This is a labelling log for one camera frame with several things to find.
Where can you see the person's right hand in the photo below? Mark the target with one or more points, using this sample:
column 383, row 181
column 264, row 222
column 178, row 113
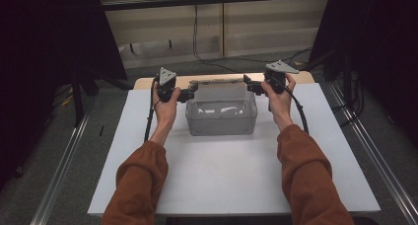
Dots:
column 279, row 103

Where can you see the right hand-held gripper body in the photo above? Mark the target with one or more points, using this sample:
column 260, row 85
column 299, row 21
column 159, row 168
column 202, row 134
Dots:
column 275, row 77

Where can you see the black curtain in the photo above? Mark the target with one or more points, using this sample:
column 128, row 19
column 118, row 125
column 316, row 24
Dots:
column 384, row 37
column 39, row 54

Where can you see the metal floor rail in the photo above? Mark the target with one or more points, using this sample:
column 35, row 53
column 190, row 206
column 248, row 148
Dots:
column 378, row 159
column 62, row 172

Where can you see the white table sheet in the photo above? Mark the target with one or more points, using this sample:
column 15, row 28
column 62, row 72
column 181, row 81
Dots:
column 213, row 172

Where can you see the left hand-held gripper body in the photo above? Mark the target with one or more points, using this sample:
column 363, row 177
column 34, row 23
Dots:
column 166, row 82

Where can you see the black metal stand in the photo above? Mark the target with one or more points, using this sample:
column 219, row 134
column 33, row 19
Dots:
column 78, row 100

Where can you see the clear plastic storage box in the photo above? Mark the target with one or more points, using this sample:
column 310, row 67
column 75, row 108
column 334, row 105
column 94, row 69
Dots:
column 221, row 121

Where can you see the person's left hand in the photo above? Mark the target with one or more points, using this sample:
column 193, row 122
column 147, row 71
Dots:
column 166, row 111

